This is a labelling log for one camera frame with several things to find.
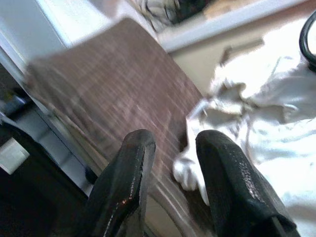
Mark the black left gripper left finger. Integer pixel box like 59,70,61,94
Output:
78,128,157,237

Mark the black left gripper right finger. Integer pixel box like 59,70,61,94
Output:
195,129,304,237

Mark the white crumpled garment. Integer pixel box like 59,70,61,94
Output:
172,18,316,237

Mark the dark cabinet with white edge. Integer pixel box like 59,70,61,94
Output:
0,46,99,237

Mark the white and black patterned cloth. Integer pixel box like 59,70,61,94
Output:
134,0,205,32

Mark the black round cable loop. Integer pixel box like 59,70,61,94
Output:
298,11,316,65

